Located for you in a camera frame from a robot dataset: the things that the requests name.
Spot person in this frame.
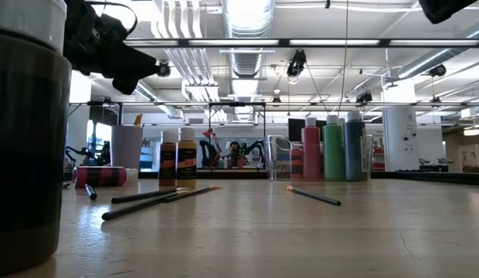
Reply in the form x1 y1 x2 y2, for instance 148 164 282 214
229 141 244 169

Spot black fan paintbrush orange bristles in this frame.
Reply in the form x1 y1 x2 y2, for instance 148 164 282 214
164 185 223 204

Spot large pink paint bottle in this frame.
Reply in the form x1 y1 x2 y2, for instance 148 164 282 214
301 117 324 181

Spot black wall panel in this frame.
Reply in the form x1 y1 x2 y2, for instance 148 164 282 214
89 104 121 127

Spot black background screen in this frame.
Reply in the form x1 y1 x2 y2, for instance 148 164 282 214
287 117 329 144

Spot large teal paint bottle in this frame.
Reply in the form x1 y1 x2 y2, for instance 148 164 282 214
343 110 366 181

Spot small ochre paint bottle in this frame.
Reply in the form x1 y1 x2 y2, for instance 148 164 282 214
176 127 198 189

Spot long black ceiling rail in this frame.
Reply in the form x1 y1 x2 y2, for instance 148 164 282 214
67 100 479 107

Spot white round pillar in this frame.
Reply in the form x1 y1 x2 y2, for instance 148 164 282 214
382 104 418 172

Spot magenta paint bottle black label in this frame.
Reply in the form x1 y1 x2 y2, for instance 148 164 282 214
72 165 139 189

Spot lavender plastic cup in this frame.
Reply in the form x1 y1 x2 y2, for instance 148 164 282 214
110 124 144 171

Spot clear plastic bin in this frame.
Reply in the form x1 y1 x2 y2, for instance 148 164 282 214
263 133 375 182

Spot thin black paintbrush tan bristles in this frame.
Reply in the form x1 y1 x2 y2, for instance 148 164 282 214
284 185 342 207

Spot red desk lamp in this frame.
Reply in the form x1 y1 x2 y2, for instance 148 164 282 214
202 127 224 168

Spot black paintbrush pale bristles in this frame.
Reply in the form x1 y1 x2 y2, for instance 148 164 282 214
110 187 191 205

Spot background black rig frame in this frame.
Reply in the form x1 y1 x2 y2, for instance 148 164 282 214
207 101 267 171

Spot silver ventilation duct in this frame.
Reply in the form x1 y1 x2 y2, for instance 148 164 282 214
220 0 276 80

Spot thin black paintbrush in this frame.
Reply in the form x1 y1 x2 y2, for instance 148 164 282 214
101 192 182 222

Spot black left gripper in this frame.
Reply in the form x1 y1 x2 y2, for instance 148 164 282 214
63 3 161 96

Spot black ceiling spotlight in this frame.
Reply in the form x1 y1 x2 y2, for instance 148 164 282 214
155 59 172 78
428 63 447 78
355 90 375 104
286 49 308 78

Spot large green paint bottle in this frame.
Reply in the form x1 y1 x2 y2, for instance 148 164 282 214
322 114 345 181

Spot black overhead light bar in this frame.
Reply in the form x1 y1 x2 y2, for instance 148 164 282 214
123 37 479 49

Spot small brown paint bottle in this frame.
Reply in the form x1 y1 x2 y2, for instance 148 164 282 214
158 130 178 188

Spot small red paint bottle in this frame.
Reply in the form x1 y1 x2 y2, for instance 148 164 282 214
291 148 304 180

